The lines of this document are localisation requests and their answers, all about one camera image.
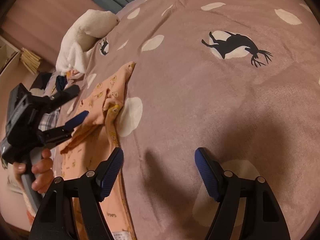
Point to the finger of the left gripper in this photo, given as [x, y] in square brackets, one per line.
[62, 97]
[58, 135]

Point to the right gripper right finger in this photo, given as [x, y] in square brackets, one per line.
[263, 218]

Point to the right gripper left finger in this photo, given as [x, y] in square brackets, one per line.
[55, 217]

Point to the peach printed baby garment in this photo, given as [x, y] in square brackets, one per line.
[93, 142]

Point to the left hand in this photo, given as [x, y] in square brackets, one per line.
[43, 170]

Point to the plaid pillow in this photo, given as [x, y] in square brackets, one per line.
[49, 121]

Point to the navy blue small garment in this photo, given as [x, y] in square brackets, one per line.
[60, 83]

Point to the yellow book stack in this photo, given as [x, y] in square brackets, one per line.
[30, 60]

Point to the white fluffy plush garment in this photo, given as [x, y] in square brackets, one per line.
[77, 43]

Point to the mauve deer print duvet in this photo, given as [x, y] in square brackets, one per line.
[239, 78]

